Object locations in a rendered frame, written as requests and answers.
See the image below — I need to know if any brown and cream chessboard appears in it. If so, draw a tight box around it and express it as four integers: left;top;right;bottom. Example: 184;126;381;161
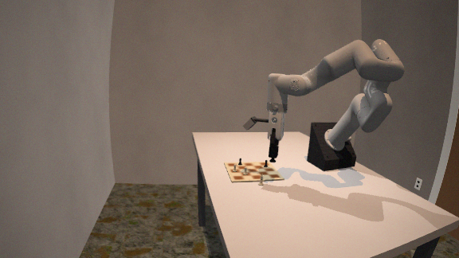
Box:
224;162;284;182

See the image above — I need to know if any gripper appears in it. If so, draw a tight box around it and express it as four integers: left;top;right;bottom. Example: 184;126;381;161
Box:
267;110;287;158

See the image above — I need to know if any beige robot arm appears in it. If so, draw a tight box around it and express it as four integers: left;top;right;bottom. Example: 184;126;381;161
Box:
267;39;405;151

